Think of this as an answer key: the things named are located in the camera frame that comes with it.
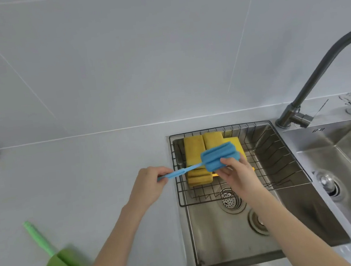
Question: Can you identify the blue sponge bottle brush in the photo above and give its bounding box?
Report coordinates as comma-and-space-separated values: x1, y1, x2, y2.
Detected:
154, 141, 242, 183

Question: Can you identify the dark grey faucet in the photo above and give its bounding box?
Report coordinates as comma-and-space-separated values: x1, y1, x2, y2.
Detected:
266, 26, 351, 132

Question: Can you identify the square yellow sponge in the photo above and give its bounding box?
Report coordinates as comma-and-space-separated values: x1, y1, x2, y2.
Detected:
223, 135, 248, 164

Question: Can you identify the short yellow sponge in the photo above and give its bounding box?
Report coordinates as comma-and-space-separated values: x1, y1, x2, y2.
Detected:
202, 130, 227, 151

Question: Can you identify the person's left forearm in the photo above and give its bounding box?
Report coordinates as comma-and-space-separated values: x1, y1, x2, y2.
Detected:
63, 199, 166, 266

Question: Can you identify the person's right forearm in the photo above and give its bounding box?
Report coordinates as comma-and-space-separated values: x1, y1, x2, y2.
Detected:
238, 179, 351, 266

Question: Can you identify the perforated sink drain strainer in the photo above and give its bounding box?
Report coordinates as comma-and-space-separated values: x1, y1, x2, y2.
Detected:
217, 186, 248, 216

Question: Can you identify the person's left hand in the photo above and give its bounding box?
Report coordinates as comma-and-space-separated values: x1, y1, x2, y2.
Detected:
125, 164, 178, 211

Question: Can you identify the person's right hand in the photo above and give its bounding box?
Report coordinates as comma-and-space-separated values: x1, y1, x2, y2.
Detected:
212, 154, 268, 206

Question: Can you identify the long yellow sponge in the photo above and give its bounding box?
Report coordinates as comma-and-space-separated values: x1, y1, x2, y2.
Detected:
183, 134, 215, 188

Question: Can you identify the round sink overflow drain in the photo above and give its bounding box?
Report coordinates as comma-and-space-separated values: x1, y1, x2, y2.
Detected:
246, 206, 270, 238

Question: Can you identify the stainless steel double sink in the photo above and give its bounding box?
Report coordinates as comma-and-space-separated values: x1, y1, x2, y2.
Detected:
165, 111, 351, 266

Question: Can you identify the orange plastic piece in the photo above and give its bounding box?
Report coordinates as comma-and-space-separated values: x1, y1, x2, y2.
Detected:
212, 166, 256, 179

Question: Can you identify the black wire dish rack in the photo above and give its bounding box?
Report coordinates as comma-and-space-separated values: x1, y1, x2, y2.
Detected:
168, 116, 314, 208

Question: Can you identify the metal sink drain stopper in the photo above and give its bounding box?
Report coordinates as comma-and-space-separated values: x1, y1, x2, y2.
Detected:
313, 167, 349, 201

